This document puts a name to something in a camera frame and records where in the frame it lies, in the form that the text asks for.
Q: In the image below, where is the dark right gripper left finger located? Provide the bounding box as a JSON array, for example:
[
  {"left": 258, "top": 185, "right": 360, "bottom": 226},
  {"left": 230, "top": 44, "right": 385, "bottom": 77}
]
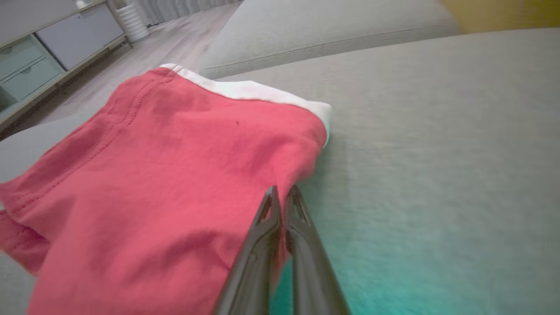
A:
[{"left": 213, "top": 185, "right": 282, "bottom": 315}]

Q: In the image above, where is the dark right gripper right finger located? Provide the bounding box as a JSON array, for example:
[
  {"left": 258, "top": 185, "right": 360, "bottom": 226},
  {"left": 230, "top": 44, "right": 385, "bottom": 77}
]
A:
[{"left": 284, "top": 184, "right": 351, "bottom": 315}]

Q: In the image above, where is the red and white garment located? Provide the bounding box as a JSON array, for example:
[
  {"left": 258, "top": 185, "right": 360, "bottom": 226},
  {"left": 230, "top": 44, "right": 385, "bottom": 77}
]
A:
[{"left": 0, "top": 63, "right": 333, "bottom": 315}]

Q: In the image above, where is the large grey sofa seat cushion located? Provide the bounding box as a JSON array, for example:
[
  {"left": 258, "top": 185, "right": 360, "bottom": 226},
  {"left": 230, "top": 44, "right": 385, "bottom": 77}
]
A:
[{"left": 0, "top": 27, "right": 560, "bottom": 315}]

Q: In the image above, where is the white ribbed cylinder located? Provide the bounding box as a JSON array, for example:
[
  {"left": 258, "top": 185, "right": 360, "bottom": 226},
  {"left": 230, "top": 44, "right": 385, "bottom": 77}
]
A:
[{"left": 115, "top": 0, "right": 151, "bottom": 43}]

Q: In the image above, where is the grey and teal sideboard cabinet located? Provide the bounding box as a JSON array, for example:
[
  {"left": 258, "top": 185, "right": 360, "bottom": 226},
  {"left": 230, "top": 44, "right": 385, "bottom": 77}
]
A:
[{"left": 0, "top": 0, "right": 128, "bottom": 132}]

